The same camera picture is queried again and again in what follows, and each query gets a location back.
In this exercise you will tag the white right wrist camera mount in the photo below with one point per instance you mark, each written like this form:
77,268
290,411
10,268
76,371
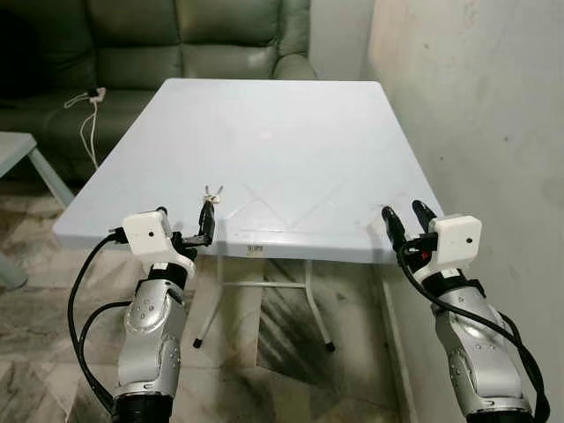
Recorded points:
458,240

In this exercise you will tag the small table edge sticker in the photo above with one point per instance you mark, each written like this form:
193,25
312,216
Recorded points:
256,249

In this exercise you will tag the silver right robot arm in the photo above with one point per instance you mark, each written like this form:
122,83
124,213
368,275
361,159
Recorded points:
471,361

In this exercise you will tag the small grey side table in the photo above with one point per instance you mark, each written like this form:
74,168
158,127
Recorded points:
18,145

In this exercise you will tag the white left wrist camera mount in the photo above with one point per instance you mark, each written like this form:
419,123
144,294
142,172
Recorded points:
145,233

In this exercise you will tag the small silver keys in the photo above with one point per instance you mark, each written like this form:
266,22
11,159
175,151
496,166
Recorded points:
211,196

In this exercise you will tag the green leather sofa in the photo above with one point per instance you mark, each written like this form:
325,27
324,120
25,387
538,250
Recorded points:
132,62

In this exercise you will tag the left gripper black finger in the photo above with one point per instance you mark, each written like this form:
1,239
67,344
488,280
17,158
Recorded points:
162,211
208,222

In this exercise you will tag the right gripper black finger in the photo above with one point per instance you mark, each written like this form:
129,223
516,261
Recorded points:
425,217
395,229

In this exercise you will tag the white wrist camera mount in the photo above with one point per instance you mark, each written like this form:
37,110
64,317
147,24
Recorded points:
145,233
458,240

